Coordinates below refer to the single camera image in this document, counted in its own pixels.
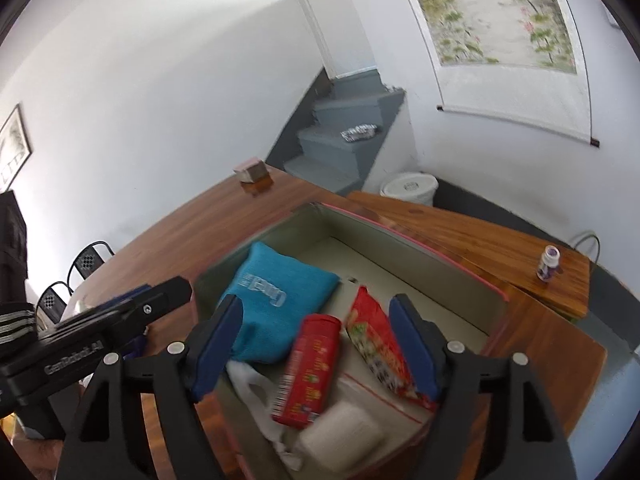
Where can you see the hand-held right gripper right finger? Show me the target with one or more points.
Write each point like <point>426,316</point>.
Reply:
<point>415,350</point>

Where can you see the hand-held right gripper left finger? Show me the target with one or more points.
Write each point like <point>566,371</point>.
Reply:
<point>215,350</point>

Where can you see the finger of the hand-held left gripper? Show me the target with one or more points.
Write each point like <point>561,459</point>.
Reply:
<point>131,294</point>
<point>162,297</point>

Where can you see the pink storage box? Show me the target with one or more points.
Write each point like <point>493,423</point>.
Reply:
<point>400,280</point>

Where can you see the brown wooden desktop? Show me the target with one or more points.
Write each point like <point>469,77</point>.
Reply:
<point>200,230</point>

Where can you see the red snack packet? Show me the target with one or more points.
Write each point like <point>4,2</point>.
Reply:
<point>372,340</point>

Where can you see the white plastic bag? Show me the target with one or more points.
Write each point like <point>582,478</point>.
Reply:
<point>250,390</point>

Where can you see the clear zip bag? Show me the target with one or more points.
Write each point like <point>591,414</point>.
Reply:
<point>370,395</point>

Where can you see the red cylindrical can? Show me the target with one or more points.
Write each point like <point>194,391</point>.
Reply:
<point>305,370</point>

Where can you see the teal knitted pouch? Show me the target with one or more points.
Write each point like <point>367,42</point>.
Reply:
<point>300,285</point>

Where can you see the white bandage roll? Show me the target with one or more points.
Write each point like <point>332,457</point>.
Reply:
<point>340,435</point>

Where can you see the small brown box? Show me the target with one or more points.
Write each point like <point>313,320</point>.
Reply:
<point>250,170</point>

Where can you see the small purple bottle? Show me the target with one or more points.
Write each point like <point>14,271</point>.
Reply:
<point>548,265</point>

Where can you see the white plastic bucket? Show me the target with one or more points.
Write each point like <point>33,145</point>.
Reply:
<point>407,185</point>

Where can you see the grey staircase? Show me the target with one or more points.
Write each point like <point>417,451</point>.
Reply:
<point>330,155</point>

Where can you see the patterned cloth bundle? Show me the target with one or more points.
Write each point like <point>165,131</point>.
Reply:
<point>359,133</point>

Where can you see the framed wall picture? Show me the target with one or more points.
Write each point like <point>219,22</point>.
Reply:
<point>12,150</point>

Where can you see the wall scroll painting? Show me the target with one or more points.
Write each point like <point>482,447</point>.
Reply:
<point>490,20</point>

